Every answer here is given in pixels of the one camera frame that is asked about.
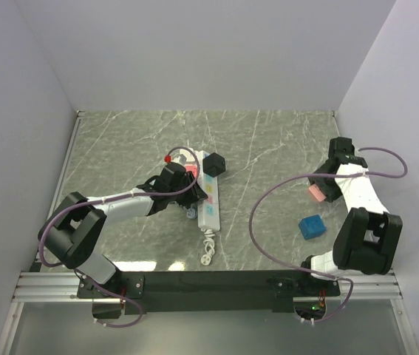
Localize pink cube socket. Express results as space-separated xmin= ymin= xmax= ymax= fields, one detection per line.
xmin=308 ymin=184 xmax=326 ymax=203

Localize pink square plug adapter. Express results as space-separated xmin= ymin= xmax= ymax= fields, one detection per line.
xmin=185 ymin=165 xmax=200 ymax=180

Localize black cube socket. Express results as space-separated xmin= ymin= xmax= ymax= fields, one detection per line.
xmin=202 ymin=152 xmax=226 ymax=178

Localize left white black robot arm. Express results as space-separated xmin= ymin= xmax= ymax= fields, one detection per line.
xmin=38 ymin=172 xmax=208 ymax=297

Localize long white power strip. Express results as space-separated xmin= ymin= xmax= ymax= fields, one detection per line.
xmin=197 ymin=170 xmax=220 ymax=231

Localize white flat power strip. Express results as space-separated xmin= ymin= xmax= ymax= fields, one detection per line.
xmin=170 ymin=148 xmax=198 ymax=166

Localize round blue power hub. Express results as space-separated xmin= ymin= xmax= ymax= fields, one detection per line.
xmin=186 ymin=208 xmax=197 ymax=220

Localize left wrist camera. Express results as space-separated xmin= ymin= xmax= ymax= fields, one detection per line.
xmin=154 ymin=162 xmax=186 ymax=193

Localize black mounting base bar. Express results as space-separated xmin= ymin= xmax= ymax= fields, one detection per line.
xmin=77 ymin=270 xmax=341 ymax=320

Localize aluminium rail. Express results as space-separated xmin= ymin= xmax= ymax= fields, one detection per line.
xmin=12 ymin=272 xmax=403 ymax=302

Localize blue cube socket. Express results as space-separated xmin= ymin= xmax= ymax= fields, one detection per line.
xmin=299 ymin=214 xmax=327 ymax=240

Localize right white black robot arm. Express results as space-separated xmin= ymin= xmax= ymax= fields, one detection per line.
xmin=297 ymin=163 xmax=403 ymax=295

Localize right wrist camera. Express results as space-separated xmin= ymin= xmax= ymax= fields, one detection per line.
xmin=328 ymin=137 xmax=357 ymax=164

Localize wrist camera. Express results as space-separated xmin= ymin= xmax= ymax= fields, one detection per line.
xmin=154 ymin=162 xmax=186 ymax=193
xmin=328 ymin=137 xmax=357 ymax=164

